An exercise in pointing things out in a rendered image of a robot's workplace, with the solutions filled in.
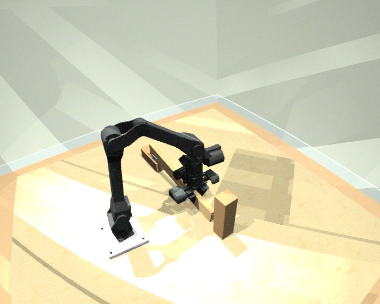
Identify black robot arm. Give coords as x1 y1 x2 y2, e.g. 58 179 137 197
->
101 118 225 243

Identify long wooden rail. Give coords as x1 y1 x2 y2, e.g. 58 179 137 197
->
149 142 214 222

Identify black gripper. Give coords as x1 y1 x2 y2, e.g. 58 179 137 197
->
169 169 219 204

